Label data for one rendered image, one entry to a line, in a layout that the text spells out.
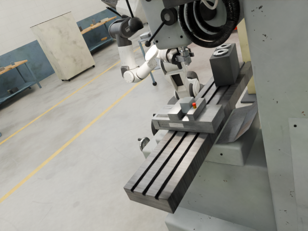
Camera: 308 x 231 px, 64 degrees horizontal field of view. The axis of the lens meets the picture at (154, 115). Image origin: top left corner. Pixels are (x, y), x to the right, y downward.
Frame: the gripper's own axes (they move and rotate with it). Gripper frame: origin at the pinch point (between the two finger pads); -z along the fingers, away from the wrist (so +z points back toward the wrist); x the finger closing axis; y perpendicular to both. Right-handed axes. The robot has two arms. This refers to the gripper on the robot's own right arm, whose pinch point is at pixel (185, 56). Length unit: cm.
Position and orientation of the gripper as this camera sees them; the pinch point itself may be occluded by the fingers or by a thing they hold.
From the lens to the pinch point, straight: 124.9
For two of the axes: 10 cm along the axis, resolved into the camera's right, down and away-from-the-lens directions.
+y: 3.2, 8.2, 4.7
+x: 8.0, -5.0, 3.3
